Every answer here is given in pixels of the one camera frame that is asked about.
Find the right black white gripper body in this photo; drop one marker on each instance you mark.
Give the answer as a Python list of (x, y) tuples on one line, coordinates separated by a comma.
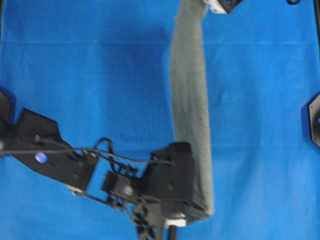
[(222, 6)]

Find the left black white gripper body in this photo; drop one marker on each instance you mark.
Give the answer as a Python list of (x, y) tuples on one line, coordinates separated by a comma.
[(172, 182)]

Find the grey terry towel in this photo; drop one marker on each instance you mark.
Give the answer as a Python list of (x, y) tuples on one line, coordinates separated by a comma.
[(189, 94)]

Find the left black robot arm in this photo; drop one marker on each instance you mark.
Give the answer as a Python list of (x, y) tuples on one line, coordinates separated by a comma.
[(36, 142)]

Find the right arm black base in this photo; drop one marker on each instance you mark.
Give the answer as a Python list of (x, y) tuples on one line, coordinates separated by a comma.
[(310, 121)]

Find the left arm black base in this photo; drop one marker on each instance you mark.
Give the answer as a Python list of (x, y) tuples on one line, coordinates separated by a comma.
[(7, 105)]

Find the blue table cloth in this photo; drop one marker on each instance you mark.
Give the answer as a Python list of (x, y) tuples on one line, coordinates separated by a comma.
[(100, 69)]

